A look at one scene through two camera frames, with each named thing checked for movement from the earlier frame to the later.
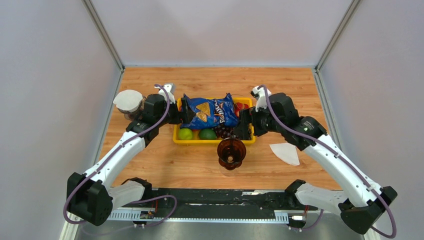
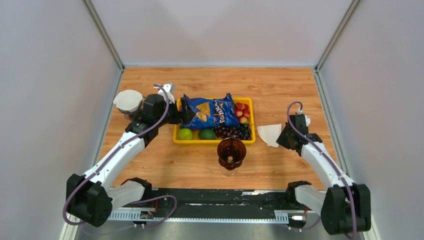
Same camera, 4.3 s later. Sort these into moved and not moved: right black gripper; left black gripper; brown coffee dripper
Moved: right black gripper
Not moved: brown coffee dripper; left black gripper
